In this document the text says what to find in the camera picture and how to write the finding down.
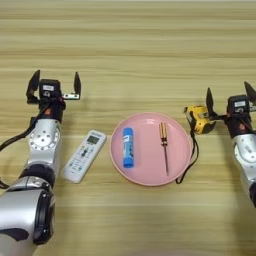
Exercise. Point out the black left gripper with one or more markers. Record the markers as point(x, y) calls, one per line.
point(53, 110)

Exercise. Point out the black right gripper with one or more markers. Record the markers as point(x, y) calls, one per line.
point(238, 125)

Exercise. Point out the yellow black tape measure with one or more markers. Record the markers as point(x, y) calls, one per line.
point(200, 123)

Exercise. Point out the white remote control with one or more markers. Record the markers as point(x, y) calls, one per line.
point(85, 156)

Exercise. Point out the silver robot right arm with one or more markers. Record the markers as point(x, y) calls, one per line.
point(246, 156)

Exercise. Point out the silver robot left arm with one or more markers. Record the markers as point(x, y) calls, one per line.
point(40, 146)

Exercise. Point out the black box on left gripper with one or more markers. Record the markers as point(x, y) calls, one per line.
point(50, 88)

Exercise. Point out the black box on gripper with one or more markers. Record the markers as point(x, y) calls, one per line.
point(50, 88)
point(238, 105)

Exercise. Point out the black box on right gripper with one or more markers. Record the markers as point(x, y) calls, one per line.
point(238, 105)

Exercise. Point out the blue glue stick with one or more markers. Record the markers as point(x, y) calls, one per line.
point(129, 148)

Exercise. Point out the pink round plate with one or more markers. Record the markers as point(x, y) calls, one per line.
point(150, 153)

